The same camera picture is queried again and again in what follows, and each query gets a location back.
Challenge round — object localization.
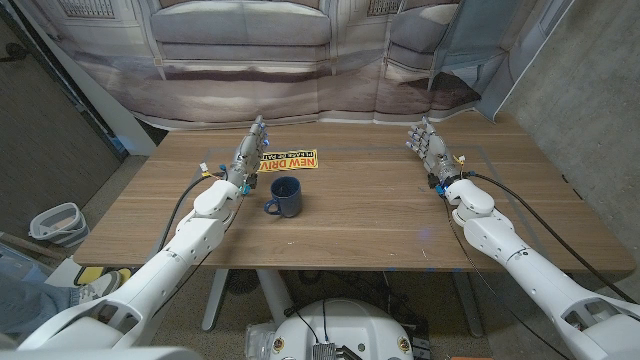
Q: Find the dark blue ceramic mug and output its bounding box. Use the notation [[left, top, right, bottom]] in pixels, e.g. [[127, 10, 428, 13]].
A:
[[263, 175, 303, 219]]

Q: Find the white sneaker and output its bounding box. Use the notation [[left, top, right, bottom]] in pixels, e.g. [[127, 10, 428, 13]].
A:
[[77, 269, 124, 304]]

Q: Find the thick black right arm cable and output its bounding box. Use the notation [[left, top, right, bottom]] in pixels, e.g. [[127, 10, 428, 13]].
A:
[[462, 171, 639, 305]]

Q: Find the white table leg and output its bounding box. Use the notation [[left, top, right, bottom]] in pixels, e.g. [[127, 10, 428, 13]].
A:
[[255, 268, 294, 326], [201, 268, 230, 333]]

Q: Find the white backdrop stand post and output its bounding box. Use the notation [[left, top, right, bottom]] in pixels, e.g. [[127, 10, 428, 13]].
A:
[[12, 0, 159, 157]]

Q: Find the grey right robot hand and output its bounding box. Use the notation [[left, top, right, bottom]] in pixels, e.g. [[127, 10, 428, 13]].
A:
[[405, 116, 464, 187]]

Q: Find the yellow new driver bumper sticker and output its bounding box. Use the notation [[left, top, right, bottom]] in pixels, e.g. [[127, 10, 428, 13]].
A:
[[258, 148, 320, 174]]

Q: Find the yellow and black floor object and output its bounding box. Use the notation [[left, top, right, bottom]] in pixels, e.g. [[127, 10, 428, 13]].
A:
[[74, 266, 132, 287]]

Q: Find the printed living room backdrop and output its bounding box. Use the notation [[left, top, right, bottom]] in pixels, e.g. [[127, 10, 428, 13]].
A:
[[14, 0, 576, 131]]

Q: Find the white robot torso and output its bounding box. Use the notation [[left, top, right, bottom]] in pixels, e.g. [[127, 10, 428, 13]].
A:
[[269, 298, 415, 360]]

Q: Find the grey and white bucket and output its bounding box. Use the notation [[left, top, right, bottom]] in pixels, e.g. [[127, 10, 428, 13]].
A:
[[28, 202, 91, 249]]

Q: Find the clear plastic packaging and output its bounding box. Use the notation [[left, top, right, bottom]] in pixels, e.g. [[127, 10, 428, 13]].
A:
[[244, 322, 279, 359]]

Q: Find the black round grille object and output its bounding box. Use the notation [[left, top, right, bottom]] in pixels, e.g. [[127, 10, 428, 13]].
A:
[[227, 269, 261, 296]]

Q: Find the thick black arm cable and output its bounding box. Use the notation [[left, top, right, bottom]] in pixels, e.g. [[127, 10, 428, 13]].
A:
[[157, 172, 229, 251], [462, 171, 639, 305]]

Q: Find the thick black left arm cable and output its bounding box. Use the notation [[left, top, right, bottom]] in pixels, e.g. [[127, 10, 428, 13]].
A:
[[157, 172, 229, 251]]

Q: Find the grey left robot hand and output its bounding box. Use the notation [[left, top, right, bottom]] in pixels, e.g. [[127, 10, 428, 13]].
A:
[[228, 115, 270, 189]]

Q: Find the grey table leg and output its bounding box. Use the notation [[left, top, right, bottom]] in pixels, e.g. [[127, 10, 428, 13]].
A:
[[452, 271, 485, 339]]

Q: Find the person's leg in jeans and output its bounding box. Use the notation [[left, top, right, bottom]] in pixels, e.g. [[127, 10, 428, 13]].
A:
[[0, 272, 81, 341]]

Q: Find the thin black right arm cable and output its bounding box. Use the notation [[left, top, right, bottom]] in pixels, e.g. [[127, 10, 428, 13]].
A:
[[441, 195, 571, 360]]

